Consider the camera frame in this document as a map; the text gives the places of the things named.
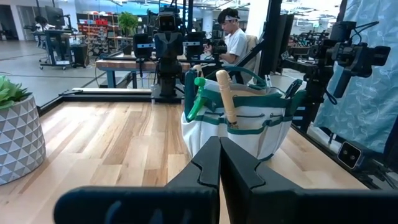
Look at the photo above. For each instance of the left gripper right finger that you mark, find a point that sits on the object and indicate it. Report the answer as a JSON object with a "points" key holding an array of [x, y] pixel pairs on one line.
{"points": [[242, 177]]}

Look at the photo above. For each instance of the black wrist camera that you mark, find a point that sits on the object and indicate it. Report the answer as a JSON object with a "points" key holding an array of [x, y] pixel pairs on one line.
{"points": [[167, 22]]}

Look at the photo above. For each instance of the person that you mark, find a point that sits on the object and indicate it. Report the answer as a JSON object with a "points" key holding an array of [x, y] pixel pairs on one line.
{"points": [[43, 25], [236, 43]]}

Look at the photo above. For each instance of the blue patterned curtain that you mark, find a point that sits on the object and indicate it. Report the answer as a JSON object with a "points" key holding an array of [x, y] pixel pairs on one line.
{"points": [[367, 109]]}

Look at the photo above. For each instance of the green succulent plant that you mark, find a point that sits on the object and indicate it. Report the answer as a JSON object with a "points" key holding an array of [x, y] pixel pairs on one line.
{"points": [[9, 91]]}

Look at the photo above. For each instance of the black frame post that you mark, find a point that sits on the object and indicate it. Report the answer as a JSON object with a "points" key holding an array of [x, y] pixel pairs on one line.
{"points": [[273, 31]]}

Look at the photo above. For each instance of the green potted plant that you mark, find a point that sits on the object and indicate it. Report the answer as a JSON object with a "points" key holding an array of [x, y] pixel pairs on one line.
{"points": [[128, 21]]}

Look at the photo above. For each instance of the computer monitor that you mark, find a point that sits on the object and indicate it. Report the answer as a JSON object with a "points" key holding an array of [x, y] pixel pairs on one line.
{"points": [[55, 15]]}

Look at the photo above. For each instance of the black desk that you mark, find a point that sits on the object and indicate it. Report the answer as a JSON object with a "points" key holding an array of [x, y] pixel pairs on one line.
{"points": [[53, 34]]}

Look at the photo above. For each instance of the geometric faceted planter pot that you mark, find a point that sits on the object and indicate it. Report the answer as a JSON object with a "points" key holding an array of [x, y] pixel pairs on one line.
{"points": [[18, 140]]}

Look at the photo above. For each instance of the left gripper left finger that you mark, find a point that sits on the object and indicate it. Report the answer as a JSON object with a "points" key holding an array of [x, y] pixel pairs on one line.
{"points": [[205, 168]]}

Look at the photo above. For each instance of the black box device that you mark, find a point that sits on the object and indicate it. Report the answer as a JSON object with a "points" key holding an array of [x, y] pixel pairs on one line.
{"points": [[143, 46], [194, 45]]}

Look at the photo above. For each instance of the wooden workbench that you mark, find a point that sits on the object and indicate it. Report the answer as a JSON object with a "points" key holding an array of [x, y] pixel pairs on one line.
{"points": [[124, 65]]}

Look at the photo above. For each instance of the shelf with red bins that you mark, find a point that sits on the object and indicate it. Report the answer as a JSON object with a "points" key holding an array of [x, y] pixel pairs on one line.
{"points": [[99, 25]]}

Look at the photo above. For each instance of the white green canvas gardening bag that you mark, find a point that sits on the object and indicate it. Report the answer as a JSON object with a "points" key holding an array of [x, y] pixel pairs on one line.
{"points": [[255, 140]]}

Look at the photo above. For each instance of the black table camera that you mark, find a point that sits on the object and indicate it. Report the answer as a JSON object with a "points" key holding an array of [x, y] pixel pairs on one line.
{"points": [[349, 155]]}

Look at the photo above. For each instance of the black table edge rail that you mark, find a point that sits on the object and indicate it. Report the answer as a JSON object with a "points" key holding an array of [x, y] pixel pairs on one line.
{"points": [[109, 97]]}

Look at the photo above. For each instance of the beige chair back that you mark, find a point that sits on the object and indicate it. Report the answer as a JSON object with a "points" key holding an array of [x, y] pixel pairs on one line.
{"points": [[253, 49]]}

